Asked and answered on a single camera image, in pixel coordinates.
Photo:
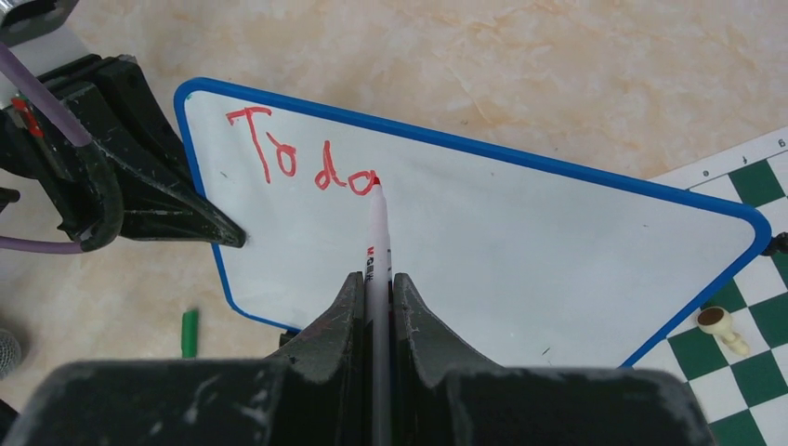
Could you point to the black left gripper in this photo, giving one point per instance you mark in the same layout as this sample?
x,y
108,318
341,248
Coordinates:
x,y
136,182

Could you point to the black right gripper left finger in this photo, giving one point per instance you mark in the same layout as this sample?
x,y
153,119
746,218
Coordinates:
x,y
319,396

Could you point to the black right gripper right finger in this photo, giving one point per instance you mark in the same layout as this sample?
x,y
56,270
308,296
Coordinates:
x,y
426,409

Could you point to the red whiteboard marker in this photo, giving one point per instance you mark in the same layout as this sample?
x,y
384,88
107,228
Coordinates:
x,y
377,279

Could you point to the blue framed whiteboard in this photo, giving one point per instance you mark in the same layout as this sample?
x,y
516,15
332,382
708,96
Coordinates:
x,y
531,260

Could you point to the green whiteboard marker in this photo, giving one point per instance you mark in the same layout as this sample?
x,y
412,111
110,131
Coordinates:
x,y
189,338

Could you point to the black microphone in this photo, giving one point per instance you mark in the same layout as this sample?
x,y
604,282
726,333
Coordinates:
x,y
10,353

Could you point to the light wooden chess piece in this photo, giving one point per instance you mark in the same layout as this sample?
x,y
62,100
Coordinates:
x,y
718,322

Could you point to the green white chess mat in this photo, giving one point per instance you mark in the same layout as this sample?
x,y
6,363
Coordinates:
x,y
744,398

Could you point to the black chess pawn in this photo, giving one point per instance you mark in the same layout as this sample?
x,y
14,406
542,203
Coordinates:
x,y
777,245

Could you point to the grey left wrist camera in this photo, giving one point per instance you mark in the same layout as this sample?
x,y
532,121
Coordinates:
x,y
25,20

